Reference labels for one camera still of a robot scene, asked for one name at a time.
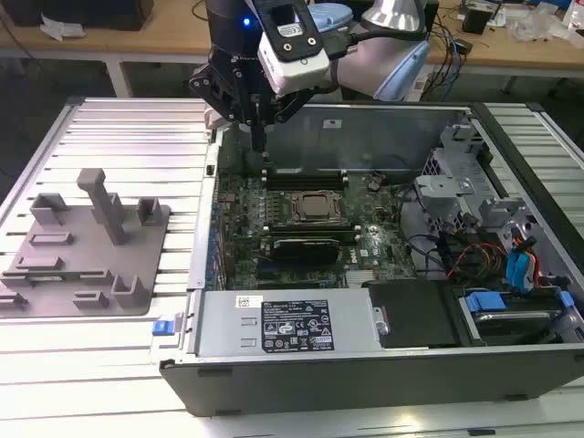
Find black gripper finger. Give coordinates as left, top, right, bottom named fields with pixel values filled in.
left=188, top=65, right=260, bottom=152
left=258, top=85, right=319, bottom=152

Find wooden desk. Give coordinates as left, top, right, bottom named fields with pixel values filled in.
left=0, top=0, right=584, bottom=99

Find metal CPU socket cover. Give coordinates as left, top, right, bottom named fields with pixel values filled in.
left=289, top=189, right=352, bottom=224

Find silver CPU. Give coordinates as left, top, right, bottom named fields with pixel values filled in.
left=304, top=193, right=339, bottom=216

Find large black case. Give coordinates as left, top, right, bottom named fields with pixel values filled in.
left=8, top=0, right=154, bottom=32

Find black NVIDIA graphics card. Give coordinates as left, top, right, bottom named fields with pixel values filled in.
left=272, top=236, right=341, bottom=267

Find crumpled white paper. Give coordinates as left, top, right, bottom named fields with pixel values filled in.
left=39, top=12, right=87, bottom=43

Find green motherboard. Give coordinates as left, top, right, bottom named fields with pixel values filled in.
left=214, top=168, right=421, bottom=291

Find grey metal drive cage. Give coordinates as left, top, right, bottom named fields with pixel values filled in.
left=412, top=116, right=496, bottom=224

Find grey parts rack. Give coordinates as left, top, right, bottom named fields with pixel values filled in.
left=0, top=167, right=173, bottom=319

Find silver chipset heat sink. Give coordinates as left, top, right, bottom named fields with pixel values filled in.
left=345, top=268, right=381, bottom=287

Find silver power supply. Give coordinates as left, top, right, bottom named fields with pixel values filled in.
left=195, top=290, right=381, bottom=360

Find black plastic bay cover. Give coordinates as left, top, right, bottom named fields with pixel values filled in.
left=361, top=278, right=463, bottom=351

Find clear plastic bags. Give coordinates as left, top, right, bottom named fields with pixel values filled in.
left=509, top=6, right=574, bottom=45

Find black open PC case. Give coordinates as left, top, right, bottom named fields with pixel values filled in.
left=158, top=98, right=584, bottom=419

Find red white box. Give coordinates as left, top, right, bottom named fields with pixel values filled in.
left=562, top=0, right=584, bottom=26

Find hard disk in blue carrier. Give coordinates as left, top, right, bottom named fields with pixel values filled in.
left=462, top=291, right=575, bottom=348

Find grey corner bracket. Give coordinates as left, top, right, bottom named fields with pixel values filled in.
left=203, top=107, right=229, bottom=131

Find black camera cable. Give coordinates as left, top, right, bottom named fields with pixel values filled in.
left=324, top=25, right=433, bottom=60

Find grey metal bracket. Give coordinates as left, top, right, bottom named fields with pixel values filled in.
left=478, top=198, right=542, bottom=264

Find red yellow power wire bundle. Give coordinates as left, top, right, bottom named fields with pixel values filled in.
left=444, top=243, right=508, bottom=280

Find red flat wire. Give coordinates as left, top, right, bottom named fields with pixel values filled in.
left=513, top=235, right=547, bottom=289

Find blue flat wire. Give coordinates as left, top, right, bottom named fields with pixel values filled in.
left=505, top=248, right=536, bottom=294

